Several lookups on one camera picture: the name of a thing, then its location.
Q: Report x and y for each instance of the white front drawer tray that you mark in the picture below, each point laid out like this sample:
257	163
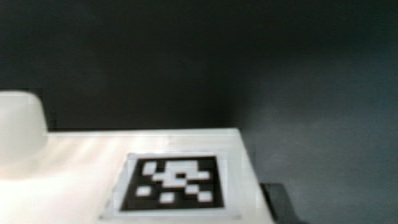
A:
140	177

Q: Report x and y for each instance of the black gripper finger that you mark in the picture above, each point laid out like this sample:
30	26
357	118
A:
279	204

